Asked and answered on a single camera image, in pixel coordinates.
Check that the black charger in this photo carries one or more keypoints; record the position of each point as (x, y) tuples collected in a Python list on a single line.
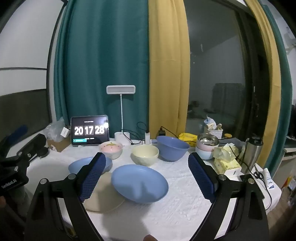
[(161, 133)]

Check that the white ribbed container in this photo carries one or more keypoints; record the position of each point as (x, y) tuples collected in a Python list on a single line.
[(217, 134)]

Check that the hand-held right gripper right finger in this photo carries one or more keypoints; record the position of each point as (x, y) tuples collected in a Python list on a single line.
[(201, 180)]

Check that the glass sliding door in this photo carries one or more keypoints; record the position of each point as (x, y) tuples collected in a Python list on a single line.
[(219, 69)]

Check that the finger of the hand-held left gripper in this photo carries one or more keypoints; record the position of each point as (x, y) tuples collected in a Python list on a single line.
[(17, 133), (34, 143)]

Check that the yellow tissue pack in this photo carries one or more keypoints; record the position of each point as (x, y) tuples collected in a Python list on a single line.
[(225, 160)]

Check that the white desk lamp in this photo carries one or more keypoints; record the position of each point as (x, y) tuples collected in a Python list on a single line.
[(120, 90)]

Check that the metal bowl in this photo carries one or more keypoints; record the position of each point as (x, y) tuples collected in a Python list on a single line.
[(207, 139)]

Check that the white power strip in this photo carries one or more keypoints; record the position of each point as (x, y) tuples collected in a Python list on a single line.
[(136, 141)]

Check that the blue plate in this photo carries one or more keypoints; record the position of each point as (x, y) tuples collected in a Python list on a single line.
[(138, 183), (78, 165)]

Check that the yellow round lid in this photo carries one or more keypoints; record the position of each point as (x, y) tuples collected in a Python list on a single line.
[(228, 135)]

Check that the large blue bowl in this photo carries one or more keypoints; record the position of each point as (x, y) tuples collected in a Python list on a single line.
[(172, 148)]

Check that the teal curtain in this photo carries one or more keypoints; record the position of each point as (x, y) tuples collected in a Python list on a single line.
[(104, 58), (285, 92)]

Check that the yellow curtain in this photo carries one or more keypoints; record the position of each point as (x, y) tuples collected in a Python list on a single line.
[(166, 69), (270, 92)]

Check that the stainless steel thermos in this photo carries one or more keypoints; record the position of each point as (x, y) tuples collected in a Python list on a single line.
[(252, 153)]

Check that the beige plate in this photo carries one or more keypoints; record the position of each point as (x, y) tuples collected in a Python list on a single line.
[(104, 197)]

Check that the small white box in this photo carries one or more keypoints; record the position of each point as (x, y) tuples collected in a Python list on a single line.
[(65, 132)]

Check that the cream bowl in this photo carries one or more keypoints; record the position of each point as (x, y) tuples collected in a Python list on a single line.
[(144, 155)]

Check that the flat white box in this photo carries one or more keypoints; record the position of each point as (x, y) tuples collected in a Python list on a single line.
[(232, 172)]

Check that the black scissors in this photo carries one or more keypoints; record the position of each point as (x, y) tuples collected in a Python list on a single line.
[(260, 175)]

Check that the white textured tablecloth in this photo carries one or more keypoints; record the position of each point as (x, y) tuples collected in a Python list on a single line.
[(180, 208)]

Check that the yellow packet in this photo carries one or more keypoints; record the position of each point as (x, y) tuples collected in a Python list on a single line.
[(187, 137)]

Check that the clear plastic bag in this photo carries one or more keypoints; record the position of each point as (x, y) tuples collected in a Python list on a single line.
[(54, 129)]

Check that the tablet with clock display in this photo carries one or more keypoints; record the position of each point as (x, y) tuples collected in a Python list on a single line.
[(90, 131)]

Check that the white charger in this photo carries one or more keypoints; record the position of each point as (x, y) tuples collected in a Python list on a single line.
[(147, 136)]

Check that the cardboard box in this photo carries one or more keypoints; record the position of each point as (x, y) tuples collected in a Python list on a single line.
[(59, 144)]

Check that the pink strawberry bowl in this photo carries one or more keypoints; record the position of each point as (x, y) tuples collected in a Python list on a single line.
[(111, 150)]

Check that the white tube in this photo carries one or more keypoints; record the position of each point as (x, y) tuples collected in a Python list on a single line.
[(268, 178)]

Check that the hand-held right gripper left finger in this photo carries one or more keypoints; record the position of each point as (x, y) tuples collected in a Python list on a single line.
[(92, 178)]

